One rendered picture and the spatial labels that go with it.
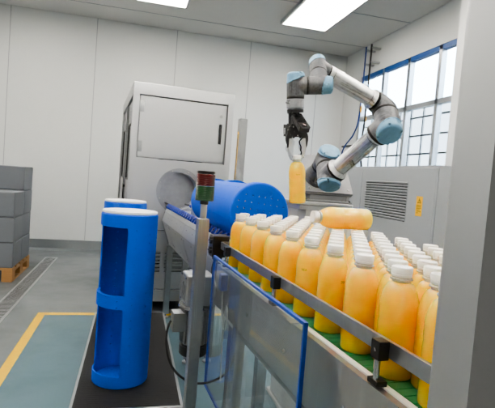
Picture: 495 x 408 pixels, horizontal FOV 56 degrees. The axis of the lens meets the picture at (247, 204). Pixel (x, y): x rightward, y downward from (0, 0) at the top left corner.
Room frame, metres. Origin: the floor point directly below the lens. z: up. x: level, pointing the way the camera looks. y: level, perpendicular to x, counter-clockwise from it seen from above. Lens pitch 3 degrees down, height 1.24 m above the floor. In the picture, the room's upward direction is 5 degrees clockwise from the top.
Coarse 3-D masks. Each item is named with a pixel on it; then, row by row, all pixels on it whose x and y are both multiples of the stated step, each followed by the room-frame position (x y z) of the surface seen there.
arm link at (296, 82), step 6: (294, 72) 1.93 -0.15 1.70; (300, 72) 1.94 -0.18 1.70; (288, 78) 1.95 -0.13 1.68; (294, 78) 1.93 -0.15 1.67; (300, 78) 1.93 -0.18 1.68; (306, 78) 1.94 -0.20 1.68; (288, 84) 1.95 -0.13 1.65; (294, 84) 1.93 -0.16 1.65; (300, 84) 1.93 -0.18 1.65; (306, 84) 1.93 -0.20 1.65; (288, 90) 1.95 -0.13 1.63; (294, 90) 1.94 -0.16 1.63; (300, 90) 1.94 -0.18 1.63; (306, 90) 1.94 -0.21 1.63; (288, 96) 1.96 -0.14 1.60; (294, 96) 1.94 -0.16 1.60; (300, 96) 1.94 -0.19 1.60
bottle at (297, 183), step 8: (296, 160) 1.96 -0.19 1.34; (296, 168) 1.95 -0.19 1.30; (304, 168) 1.97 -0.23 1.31; (296, 176) 1.95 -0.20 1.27; (304, 176) 1.97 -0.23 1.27; (296, 184) 1.95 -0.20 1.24; (304, 184) 1.97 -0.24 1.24; (296, 192) 1.95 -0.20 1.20; (304, 192) 1.97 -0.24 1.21; (296, 200) 1.95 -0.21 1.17; (304, 200) 1.97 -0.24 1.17
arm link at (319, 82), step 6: (312, 72) 1.98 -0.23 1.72; (318, 72) 1.96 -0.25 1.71; (324, 72) 1.97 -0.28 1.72; (312, 78) 1.94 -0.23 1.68; (318, 78) 1.94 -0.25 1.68; (324, 78) 1.93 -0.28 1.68; (330, 78) 1.93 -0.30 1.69; (312, 84) 1.93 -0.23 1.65; (318, 84) 1.93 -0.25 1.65; (324, 84) 1.93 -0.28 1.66; (330, 84) 1.93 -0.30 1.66; (312, 90) 1.94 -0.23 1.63; (318, 90) 1.94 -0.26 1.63; (324, 90) 1.94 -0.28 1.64; (330, 90) 1.94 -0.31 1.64
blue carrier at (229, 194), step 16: (224, 192) 2.23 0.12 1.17; (240, 192) 2.05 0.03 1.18; (256, 192) 2.07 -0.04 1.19; (272, 192) 2.09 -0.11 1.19; (192, 208) 2.83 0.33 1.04; (208, 208) 2.42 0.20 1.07; (224, 208) 2.12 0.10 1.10; (240, 208) 2.05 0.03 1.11; (256, 208) 2.07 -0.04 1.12; (272, 208) 2.10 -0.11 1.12; (224, 224) 2.16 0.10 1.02
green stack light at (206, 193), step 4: (196, 188) 1.54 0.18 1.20; (200, 188) 1.52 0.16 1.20; (204, 188) 1.52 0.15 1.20; (208, 188) 1.52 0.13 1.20; (212, 188) 1.53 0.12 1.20; (196, 192) 1.54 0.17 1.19; (200, 192) 1.52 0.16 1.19; (204, 192) 1.52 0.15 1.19; (208, 192) 1.52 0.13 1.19; (212, 192) 1.54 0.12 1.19; (196, 196) 1.54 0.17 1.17; (200, 196) 1.52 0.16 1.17; (204, 196) 1.52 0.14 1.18; (208, 196) 1.52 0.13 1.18; (212, 196) 1.54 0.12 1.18; (200, 200) 1.52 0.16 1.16; (204, 200) 1.52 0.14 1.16; (208, 200) 1.53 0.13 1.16; (212, 200) 1.54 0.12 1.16
